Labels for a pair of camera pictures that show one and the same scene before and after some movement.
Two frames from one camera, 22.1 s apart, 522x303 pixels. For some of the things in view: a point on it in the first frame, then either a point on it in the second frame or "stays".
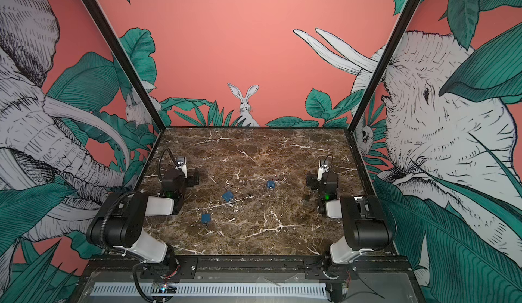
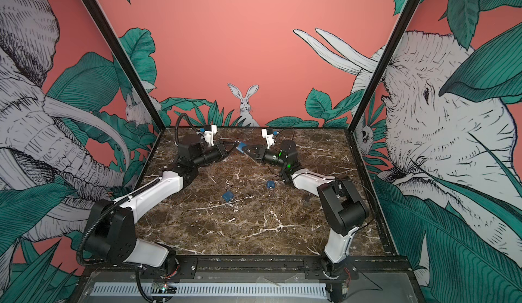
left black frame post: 95,11 stays
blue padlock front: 206,217 -> 239,147
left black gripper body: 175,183 -> 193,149
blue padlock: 228,195 stays
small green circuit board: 164,288 stays
